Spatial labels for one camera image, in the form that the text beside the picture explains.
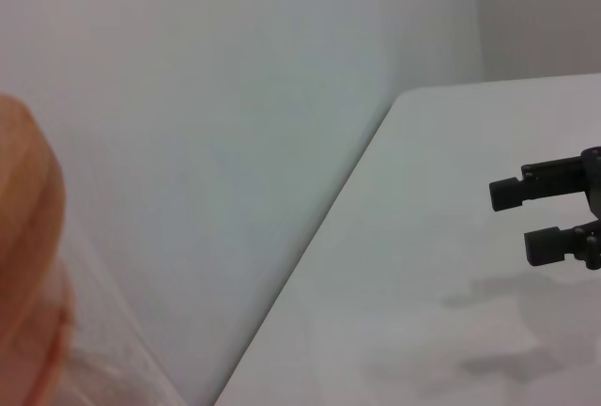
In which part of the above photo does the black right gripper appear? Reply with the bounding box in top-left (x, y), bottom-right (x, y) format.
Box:
top-left (488, 146), bottom-right (601, 270)

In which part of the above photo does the clear glass water dispenser jar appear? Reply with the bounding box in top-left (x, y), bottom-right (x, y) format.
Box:
top-left (46, 212), bottom-right (190, 406)

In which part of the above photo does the round wooden jar lid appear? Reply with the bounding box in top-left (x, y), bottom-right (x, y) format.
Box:
top-left (0, 93), bottom-right (77, 406)

